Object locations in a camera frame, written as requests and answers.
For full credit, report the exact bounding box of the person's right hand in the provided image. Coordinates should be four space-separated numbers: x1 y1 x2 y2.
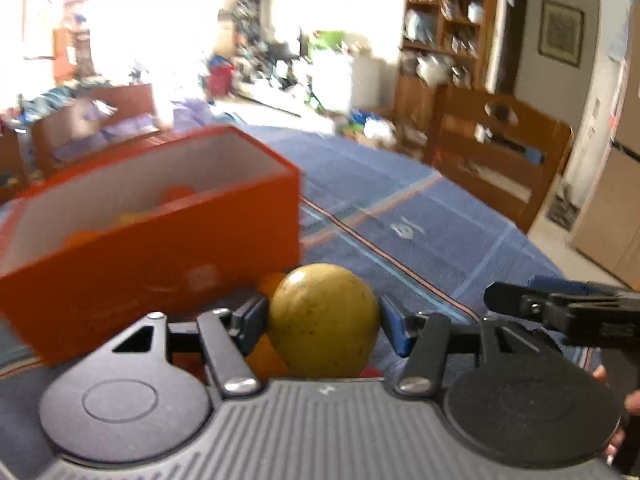
592 365 640 467

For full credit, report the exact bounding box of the white chest freezer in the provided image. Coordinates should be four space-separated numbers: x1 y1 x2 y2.
309 50 388 117

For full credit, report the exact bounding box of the white plastic bag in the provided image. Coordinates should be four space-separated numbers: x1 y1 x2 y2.
415 52 456 86

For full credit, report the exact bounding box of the small framed wall picture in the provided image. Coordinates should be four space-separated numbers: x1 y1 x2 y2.
537 0 586 69

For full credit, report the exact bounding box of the blue patterned tablecloth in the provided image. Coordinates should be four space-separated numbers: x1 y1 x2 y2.
0 119 621 411

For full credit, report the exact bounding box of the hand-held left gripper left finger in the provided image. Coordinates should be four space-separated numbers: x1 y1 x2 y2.
112 296 271 396

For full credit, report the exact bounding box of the blue plastic bag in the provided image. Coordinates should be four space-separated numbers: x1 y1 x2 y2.
405 10 438 43

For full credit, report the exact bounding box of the wooden bookshelf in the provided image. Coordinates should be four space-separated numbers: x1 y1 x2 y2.
392 0 501 153

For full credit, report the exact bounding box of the orange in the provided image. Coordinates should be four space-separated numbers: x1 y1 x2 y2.
247 272 292 379

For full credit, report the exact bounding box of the green cardboard box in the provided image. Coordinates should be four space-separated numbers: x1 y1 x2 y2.
307 30 348 53

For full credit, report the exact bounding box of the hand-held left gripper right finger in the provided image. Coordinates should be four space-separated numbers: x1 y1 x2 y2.
381 296 563 395

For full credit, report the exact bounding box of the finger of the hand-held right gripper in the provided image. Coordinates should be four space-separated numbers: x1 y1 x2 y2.
483 281 640 347
529 275 628 296

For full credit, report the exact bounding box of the purple bedding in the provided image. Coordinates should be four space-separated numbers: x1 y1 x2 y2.
52 97 221 158

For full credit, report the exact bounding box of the wooden chair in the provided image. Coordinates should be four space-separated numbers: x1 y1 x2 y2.
427 85 575 235
0 127 32 203
31 84 157 177

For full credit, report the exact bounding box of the red plastic basket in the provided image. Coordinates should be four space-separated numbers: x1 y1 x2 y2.
206 62 236 100

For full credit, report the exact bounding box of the orange cardboard box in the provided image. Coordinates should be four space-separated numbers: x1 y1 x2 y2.
0 125 303 366

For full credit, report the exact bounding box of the beige refrigerator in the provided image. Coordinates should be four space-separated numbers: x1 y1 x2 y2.
567 0 640 288

